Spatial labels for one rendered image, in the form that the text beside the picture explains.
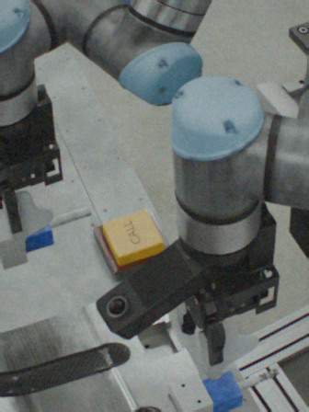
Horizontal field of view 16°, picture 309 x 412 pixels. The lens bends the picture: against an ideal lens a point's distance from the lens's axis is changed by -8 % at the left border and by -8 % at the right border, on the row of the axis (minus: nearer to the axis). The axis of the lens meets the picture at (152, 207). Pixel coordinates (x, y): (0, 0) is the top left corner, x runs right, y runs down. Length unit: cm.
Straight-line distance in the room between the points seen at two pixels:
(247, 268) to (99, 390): 31
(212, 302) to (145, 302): 6
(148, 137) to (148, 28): 171
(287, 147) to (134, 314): 23
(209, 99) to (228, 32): 218
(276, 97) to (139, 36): 40
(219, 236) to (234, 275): 10
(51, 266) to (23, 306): 8
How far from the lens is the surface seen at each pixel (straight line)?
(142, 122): 282
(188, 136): 91
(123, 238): 151
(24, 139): 127
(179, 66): 109
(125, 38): 110
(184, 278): 104
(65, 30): 117
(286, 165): 92
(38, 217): 134
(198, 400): 126
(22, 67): 117
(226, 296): 106
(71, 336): 136
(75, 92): 176
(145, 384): 131
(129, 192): 161
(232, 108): 91
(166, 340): 138
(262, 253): 106
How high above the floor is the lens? 200
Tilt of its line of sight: 49 degrees down
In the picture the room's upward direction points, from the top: 4 degrees counter-clockwise
